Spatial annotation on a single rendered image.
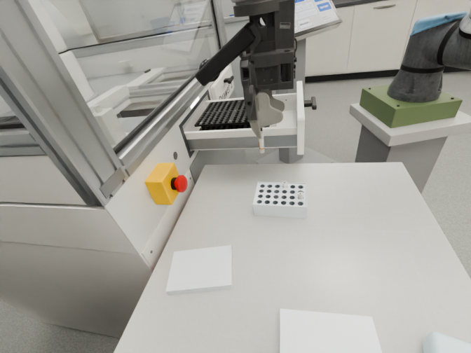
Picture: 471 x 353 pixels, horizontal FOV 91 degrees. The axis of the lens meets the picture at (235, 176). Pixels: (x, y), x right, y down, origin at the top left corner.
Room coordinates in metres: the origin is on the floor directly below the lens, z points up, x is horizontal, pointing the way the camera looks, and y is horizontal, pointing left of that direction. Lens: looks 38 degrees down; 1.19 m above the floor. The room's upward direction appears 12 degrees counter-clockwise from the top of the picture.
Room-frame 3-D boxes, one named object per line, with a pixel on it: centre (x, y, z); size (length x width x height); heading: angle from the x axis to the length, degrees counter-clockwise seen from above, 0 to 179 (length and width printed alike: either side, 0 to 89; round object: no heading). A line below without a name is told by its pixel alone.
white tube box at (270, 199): (0.41, -0.10, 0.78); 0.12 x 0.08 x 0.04; 70
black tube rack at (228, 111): (0.72, -0.04, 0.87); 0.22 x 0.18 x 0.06; 72
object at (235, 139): (0.72, -0.03, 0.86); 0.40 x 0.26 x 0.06; 72
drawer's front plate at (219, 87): (1.05, -0.03, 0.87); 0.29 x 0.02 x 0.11; 162
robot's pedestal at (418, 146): (0.73, -0.66, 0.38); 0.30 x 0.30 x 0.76; 87
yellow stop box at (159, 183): (0.43, 0.16, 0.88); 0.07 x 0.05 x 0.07; 162
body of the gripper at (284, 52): (0.40, -0.09, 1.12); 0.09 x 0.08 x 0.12; 70
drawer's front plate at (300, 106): (0.65, -0.23, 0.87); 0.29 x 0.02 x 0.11; 162
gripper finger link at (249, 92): (0.39, -0.05, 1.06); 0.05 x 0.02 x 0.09; 160
